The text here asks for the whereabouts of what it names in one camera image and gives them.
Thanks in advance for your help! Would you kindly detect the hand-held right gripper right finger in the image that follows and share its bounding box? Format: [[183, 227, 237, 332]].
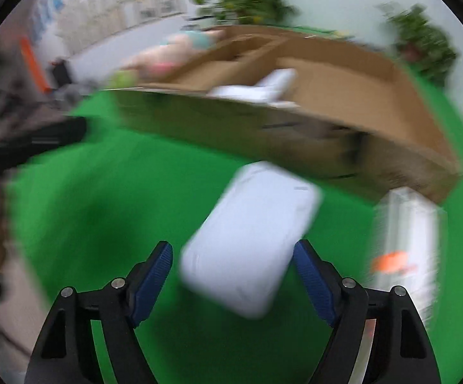
[[293, 239, 442, 384]]

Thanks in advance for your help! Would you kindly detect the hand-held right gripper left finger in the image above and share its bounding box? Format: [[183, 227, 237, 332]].
[[24, 241, 174, 384]]

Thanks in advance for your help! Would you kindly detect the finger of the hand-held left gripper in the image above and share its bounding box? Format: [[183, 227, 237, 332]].
[[20, 116, 89, 156]]

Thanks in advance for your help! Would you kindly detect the white rectangular pack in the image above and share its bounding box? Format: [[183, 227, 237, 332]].
[[179, 161, 323, 321]]

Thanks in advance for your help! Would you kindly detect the pink plush pig toy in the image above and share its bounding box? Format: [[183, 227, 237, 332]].
[[112, 28, 228, 89]]

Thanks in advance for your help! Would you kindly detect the large cardboard box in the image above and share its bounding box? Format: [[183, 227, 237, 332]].
[[112, 24, 463, 206]]

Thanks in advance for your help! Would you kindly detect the white handheld device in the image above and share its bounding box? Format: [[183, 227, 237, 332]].
[[205, 68, 300, 108]]

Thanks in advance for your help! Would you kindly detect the black board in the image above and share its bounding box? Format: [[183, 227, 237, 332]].
[[51, 58, 75, 87]]

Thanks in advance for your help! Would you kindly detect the orange vertical strip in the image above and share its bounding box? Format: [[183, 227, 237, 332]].
[[20, 37, 51, 93]]

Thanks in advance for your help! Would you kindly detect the white box with orange label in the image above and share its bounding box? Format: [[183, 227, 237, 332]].
[[369, 186, 448, 329]]

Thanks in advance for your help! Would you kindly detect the bushy potted green plant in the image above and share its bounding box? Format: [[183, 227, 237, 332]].
[[192, 0, 300, 25]]

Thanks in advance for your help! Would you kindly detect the green plant in brown pot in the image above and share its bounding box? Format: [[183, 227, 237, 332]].
[[379, 4, 460, 86]]

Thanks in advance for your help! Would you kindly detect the wall of framed documents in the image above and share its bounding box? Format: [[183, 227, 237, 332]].
[[56, 0, 188, 54]]

